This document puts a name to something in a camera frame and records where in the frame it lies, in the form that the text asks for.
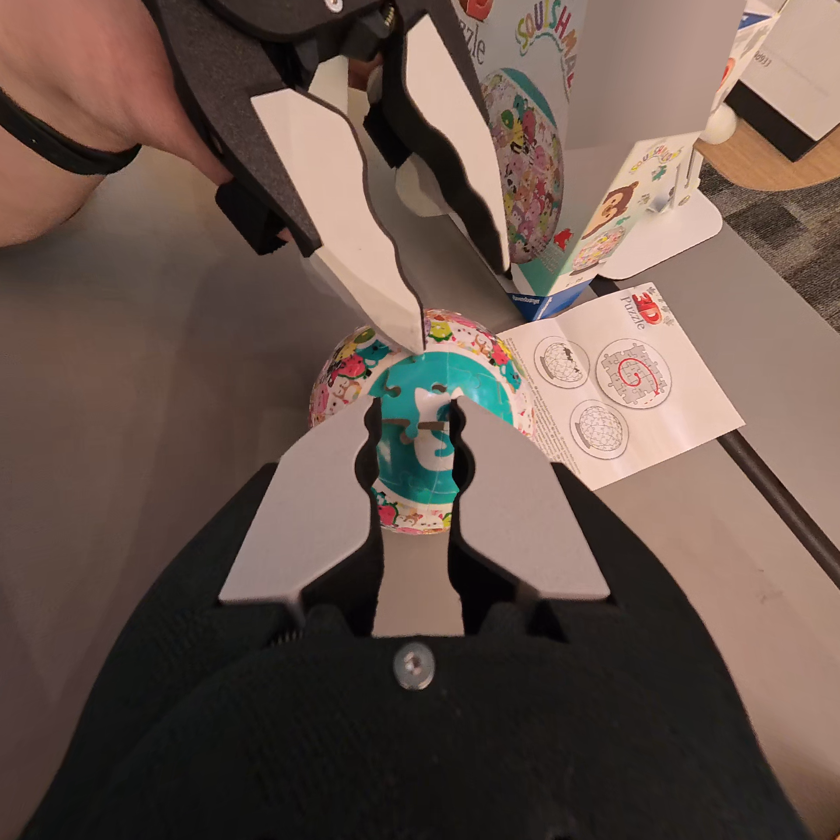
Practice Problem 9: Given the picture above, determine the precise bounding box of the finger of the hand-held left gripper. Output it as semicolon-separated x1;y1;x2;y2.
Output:
251;88;427;355
363;13;514;277

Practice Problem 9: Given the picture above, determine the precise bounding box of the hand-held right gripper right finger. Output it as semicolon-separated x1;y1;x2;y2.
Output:
448;395;613;639

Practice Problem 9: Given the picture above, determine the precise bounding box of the colourful puzzle box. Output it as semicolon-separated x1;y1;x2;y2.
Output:
453;0;749;324

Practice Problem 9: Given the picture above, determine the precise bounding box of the small white puzzle box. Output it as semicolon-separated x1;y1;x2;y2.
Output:
712;10;785;102

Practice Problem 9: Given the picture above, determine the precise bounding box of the colourful puzzle ball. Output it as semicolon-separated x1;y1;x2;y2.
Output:
308;308;542;539

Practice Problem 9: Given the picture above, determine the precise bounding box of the person's left hand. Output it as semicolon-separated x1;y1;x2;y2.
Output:
0;0;234;186

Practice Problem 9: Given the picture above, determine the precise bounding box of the curved wooden board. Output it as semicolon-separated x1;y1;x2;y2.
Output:
696;112;840;193

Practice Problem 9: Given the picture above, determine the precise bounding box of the white instruction leaflet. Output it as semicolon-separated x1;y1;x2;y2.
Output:
502;282;748;493

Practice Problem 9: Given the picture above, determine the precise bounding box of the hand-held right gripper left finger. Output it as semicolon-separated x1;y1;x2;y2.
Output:
218;395;388;639

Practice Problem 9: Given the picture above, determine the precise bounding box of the white instruction sign board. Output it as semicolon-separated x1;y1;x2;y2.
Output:
725;0;840;164

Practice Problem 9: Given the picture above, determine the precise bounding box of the black wristband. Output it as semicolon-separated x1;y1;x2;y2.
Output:
0;88;142;177

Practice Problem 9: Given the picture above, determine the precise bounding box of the white metal stand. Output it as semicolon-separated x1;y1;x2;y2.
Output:
598;101;739;282

